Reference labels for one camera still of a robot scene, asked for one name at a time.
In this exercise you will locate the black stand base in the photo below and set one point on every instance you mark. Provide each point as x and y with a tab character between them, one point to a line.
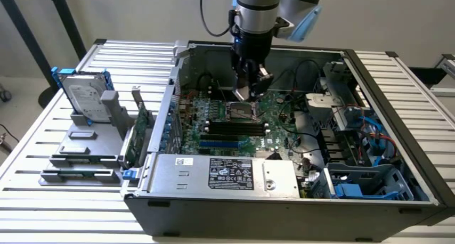
46	97

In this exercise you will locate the grey parts rack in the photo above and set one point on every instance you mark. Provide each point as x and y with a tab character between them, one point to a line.
107	148

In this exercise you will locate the silver socket cover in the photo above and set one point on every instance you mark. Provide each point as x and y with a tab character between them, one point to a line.
240	93

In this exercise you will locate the CPU socket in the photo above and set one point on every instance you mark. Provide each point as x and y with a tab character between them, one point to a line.
239	111

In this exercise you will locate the thin metal locking lever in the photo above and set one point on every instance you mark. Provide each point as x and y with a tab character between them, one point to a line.
223	94

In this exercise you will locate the grey metal disk bay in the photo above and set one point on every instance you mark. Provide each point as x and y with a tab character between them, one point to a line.
334	100

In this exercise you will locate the silver power supply unit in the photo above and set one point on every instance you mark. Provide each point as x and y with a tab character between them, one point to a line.
199	174

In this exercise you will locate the blue case latch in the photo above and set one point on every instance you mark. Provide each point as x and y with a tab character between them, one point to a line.
131	174

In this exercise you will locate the thick black pole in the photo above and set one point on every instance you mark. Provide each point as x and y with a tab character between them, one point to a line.
24	33

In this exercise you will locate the disk bay with blue clips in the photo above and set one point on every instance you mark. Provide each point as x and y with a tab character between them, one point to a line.
366	182

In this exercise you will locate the open black PC case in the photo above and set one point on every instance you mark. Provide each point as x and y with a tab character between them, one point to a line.
270	217

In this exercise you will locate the green graphics card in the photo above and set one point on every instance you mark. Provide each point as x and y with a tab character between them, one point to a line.
136	137

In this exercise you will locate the black caster wheel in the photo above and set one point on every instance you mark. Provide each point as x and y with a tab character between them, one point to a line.
6	95

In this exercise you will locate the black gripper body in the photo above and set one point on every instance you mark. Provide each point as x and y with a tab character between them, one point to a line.
252	45

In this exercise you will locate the short black expansion slot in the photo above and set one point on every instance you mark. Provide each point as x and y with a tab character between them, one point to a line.
214	150

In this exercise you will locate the hard disk in blue carrier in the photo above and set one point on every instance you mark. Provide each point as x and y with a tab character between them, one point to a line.
86	94

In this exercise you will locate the green motherboard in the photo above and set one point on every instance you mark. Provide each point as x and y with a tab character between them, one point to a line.
244	141

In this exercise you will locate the black table end cap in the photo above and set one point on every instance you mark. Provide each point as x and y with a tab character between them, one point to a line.
100	41
391	54

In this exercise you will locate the black fan shroud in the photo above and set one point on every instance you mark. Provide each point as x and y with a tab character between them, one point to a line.
338	145

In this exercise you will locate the aluminium side table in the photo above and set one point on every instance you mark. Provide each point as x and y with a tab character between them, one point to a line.
446	68

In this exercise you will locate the black RAM slot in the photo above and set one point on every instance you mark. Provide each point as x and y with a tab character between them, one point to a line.
236	122
236	129
236	125
236	133

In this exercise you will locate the blue expansion slot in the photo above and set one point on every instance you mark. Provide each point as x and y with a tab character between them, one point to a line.
218	144

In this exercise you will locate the thin black pole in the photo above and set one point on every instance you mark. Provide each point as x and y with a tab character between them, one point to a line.
70	20

